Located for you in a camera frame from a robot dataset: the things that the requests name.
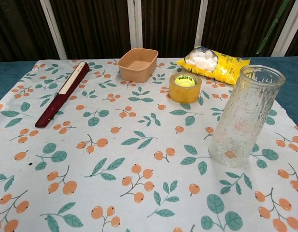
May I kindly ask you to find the pink artificial flower bouquet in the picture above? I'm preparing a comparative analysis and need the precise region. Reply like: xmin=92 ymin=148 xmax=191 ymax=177
xmin=256 ymin=0 xmax=291 ymax=55

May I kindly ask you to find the textured clear glass vase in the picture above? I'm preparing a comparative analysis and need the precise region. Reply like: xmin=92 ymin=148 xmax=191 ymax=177
xmin=208 ymin=64 xmax=286 ymax=168

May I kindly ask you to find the clear packing tape roll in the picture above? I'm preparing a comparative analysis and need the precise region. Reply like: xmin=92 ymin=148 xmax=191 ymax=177
xmin=168 ymin=72 xmax=203 ymax=104

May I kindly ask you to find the fruit and leaf print tablecloth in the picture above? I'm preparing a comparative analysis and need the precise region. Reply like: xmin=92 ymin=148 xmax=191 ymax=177
xmin=0 ymin=58 xmax=298 ymax=232

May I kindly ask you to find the brown paper food container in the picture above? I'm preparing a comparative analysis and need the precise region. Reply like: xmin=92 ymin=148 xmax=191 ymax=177
xmin=117 ymin=48 xmax=159 ymax=84

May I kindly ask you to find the yellow bag of white candies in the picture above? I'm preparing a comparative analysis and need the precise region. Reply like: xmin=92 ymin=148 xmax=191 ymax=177
xmin=175 ymin=45 xmax=251 ymax=86

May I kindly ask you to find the dark red folded fan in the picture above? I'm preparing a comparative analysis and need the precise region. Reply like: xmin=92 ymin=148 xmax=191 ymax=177
xmin=34 ymin=61 xmax=90 ymax=129

